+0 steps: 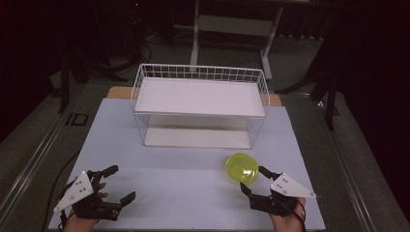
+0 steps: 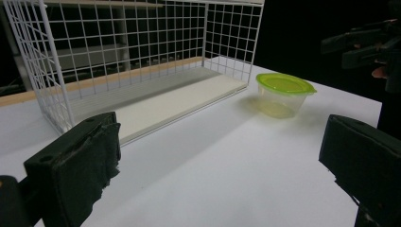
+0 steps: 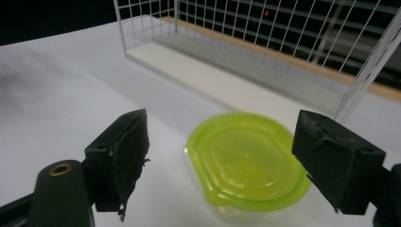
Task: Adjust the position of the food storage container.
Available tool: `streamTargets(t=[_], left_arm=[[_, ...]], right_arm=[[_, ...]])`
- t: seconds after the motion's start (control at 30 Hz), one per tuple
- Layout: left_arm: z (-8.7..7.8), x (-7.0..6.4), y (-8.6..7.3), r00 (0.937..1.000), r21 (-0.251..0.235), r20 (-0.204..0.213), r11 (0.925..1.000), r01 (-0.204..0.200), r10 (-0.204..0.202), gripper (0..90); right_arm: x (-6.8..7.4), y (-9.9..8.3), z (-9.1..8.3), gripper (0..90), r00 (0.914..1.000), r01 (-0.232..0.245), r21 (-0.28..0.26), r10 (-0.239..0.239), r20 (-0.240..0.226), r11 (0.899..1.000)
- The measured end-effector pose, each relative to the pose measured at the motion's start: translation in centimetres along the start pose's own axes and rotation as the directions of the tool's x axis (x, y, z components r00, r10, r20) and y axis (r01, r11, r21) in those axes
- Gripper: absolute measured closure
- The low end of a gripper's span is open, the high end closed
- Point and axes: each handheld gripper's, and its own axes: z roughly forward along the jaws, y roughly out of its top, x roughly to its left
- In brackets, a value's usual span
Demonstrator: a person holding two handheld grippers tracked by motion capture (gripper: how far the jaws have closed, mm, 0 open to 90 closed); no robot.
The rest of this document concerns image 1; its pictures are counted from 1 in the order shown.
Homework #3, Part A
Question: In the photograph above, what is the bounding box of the white metal desk frame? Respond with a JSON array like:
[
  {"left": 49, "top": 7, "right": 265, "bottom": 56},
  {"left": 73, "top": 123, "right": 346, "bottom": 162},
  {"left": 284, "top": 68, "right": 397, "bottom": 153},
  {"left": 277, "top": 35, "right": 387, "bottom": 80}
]
[{"left": 189, "top": 0, "right": 284, "bottom": 81}]

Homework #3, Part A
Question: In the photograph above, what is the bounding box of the person's right hand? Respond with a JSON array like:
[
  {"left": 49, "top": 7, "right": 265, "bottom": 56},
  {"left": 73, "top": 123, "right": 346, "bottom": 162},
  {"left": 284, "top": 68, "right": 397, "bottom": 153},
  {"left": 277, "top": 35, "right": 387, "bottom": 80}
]
[{"left": 269, "top": 196, "right": 307, "bottom": 232}]

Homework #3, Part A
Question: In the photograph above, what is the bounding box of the person's left hand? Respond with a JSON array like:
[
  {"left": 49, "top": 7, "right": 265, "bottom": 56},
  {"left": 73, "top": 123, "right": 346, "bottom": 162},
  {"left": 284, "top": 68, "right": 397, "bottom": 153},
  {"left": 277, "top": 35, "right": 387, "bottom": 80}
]
[{"left": 62, "top": 182, "right": 109, "bottom": 232}]

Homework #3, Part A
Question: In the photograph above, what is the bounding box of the white wire shelf rack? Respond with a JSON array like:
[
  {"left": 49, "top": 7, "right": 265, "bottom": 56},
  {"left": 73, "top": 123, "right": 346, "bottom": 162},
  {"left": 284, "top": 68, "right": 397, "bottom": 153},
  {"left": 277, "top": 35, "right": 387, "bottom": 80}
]
[{"left": 130, "top": 63, "right": 271, "bottom": 151}]

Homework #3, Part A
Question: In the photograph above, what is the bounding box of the black cable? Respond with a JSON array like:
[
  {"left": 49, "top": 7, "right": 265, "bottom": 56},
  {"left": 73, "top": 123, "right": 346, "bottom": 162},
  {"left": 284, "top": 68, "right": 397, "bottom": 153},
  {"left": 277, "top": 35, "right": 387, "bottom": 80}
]
[
  {"left": 41, "top": 150, "right": 81, "bottom": 232},
  {"left": 283, "top": 196, "right": 308, "bottom": 232}
]

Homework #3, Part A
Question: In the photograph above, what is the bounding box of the metal floor rail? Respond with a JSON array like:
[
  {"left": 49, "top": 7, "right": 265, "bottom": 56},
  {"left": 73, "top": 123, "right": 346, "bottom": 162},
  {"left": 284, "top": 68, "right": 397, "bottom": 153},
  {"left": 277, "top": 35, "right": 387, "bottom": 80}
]
[
  {"left": 0, "top": 84, "right": 88, "bottom": 223},
  {"left": 313, "top": 96, "right": 378, "bottom": 232}
]

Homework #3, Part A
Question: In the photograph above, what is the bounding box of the black floor bracket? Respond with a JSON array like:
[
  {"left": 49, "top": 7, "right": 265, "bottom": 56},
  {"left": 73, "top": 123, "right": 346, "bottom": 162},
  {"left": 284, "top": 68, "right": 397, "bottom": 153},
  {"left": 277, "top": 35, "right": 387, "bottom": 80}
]
[{"left": 65, "top": 112, "right": 90, "bottom": 127}]

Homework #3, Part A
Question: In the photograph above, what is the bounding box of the black stand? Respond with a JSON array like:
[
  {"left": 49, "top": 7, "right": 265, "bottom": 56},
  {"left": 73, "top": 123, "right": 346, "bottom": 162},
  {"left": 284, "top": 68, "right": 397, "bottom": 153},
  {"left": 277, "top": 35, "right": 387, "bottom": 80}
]
[
  {"left": 57, "top": 0, "right": 153, "bottom": 114},
  {"left": 274, "top": 6, "right": 342, "bottom": 131}
]

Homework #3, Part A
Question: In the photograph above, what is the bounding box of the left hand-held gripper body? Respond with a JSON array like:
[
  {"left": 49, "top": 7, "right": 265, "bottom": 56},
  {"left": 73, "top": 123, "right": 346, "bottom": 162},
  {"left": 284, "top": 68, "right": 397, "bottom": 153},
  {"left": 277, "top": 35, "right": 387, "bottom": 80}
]
[{"left": 52, "top": 170, "right": 123, "bottom": 222}]

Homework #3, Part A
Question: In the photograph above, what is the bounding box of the yellow-green translucent plate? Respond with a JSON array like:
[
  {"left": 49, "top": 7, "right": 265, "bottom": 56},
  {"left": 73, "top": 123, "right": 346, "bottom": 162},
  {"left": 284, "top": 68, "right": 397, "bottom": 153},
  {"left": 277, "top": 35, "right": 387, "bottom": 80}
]
[{"left": 224, "top": 152, "right": 260, "bottom": 186}]

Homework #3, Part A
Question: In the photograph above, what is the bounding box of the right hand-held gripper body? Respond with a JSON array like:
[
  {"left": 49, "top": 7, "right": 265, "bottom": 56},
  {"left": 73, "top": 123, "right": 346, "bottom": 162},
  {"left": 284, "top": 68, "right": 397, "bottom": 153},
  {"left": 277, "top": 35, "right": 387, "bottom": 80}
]
[{"left": 249, "top": 172, "right": 317, "bottom": 218}]

